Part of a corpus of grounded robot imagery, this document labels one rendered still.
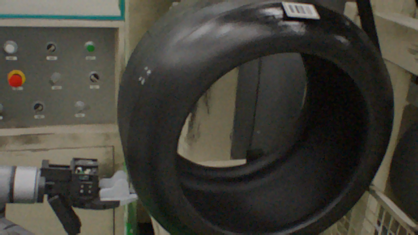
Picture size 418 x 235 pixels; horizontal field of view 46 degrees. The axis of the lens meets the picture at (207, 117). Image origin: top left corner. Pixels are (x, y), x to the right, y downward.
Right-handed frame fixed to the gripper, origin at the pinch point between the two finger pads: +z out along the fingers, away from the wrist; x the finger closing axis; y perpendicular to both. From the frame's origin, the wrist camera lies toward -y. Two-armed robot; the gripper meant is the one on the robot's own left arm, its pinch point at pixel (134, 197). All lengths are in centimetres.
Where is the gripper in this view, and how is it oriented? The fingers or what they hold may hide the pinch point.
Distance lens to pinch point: 109.1
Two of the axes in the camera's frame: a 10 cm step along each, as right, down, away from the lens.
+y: 1.9, -9.2, -3.5
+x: -2.4, -3.9, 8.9
